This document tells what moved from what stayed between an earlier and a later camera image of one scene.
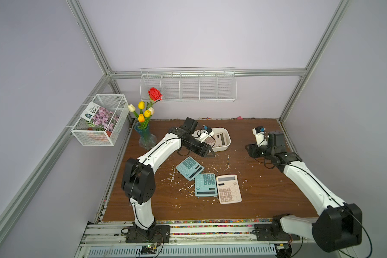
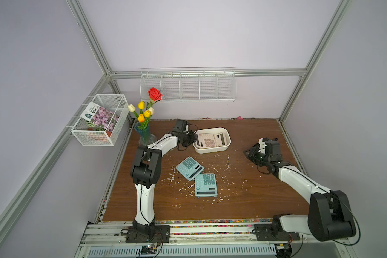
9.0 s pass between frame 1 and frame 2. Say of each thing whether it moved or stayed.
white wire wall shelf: stayed
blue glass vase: stayed
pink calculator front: moved
